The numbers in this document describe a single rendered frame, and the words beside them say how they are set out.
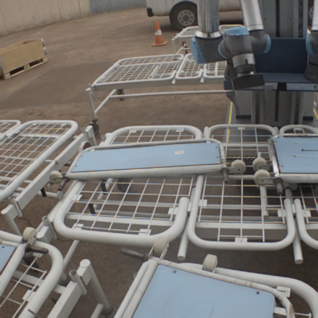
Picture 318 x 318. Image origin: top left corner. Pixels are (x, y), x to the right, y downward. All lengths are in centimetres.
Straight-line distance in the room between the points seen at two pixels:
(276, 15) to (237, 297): 157
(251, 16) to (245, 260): 118
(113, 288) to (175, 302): 83
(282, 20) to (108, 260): 169
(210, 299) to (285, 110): 154
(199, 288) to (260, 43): 106
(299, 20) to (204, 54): 62
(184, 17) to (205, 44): 652
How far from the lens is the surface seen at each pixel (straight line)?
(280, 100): 211
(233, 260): 167
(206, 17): 165
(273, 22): 197
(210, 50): 168
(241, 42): 131
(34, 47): 734
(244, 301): 86
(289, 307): 89
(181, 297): 85
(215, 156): 143
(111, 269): 171
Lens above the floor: 128
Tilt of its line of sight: 32 degrees down
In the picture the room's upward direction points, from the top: 8 degrees counter-clockwise
